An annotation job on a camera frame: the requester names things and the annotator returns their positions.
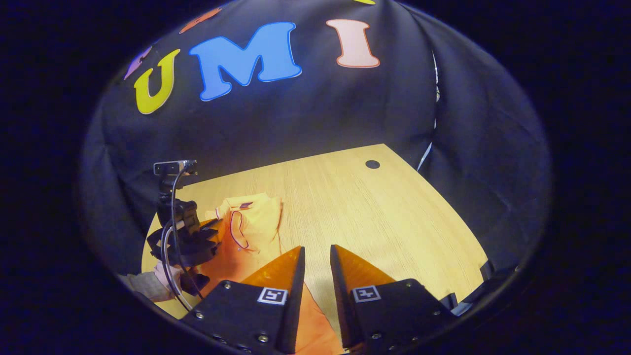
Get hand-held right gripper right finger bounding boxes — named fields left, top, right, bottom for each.
left=330, top=245, right=456, bottom=353

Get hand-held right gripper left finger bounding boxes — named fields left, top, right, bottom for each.
left=180, top=247, right=306, bottom=355

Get orange T-shirt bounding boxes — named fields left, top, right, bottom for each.
left=197, top=193, right=346, bottom=355

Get black backdrop cloth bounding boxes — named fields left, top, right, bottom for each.
left=81, top=0, right=550, bottom=282

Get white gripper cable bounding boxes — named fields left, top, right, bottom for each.
left=161, top=170, right=198, bottom=312

